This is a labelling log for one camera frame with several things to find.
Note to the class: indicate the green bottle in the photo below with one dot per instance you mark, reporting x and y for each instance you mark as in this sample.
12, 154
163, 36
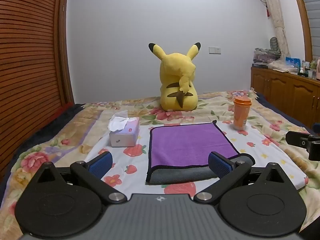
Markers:
313, 64

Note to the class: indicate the wooden louvered wardrobe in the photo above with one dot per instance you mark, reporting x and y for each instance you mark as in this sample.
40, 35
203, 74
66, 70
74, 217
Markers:
27, 67

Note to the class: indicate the lace curtain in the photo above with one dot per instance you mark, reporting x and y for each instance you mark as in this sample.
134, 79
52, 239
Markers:
275, 10

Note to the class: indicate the blue box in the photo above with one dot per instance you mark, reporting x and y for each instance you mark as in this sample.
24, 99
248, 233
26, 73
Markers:
293, 62

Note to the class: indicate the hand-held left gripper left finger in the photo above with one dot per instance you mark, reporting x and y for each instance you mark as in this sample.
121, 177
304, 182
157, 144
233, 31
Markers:
101, 166

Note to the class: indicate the small white bottle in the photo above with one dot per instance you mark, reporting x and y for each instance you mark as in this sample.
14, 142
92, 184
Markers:
303, 68

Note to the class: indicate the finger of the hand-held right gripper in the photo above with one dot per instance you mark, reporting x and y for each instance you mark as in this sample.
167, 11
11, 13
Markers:
298, 138

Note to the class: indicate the wooden window frame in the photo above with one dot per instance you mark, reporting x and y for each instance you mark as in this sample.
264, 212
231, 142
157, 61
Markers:
301, 12

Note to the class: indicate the yellow plush toy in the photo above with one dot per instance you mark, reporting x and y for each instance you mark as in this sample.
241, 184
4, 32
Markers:
178, 80

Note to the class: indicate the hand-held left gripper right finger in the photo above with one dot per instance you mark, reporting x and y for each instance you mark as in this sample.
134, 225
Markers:
220, 166

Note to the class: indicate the window blinds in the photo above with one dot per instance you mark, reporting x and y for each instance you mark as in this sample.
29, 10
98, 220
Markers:
312, 10

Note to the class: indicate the beige folded cloth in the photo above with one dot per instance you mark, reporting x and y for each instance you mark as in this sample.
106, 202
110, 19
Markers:
283, 66

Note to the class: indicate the purple and grey towel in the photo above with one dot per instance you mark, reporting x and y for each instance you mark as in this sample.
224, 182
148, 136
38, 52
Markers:
185, 142

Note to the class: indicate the wooden cabinet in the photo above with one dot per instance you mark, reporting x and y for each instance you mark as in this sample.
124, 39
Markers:
282, 92

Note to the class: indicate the stack of folded fabrics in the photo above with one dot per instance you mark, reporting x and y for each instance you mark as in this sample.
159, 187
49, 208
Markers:
265, 55

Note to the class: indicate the white wall switch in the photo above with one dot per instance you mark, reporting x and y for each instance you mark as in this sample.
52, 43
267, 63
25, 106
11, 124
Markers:
215, 50

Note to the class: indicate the tissue box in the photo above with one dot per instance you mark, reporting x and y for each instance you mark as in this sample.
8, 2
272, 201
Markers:
125, 133

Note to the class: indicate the orange cup with lid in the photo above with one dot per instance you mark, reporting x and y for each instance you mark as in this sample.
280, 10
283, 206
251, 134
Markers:
241, 115

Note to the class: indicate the grey hand fan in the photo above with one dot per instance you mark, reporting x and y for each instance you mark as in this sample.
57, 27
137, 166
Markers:
274, 43

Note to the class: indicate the white strawberry print cloth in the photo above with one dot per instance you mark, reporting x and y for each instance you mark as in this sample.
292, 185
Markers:
252, 140

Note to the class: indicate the pink container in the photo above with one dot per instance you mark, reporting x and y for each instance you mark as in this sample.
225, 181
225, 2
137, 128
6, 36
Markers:
318, 70

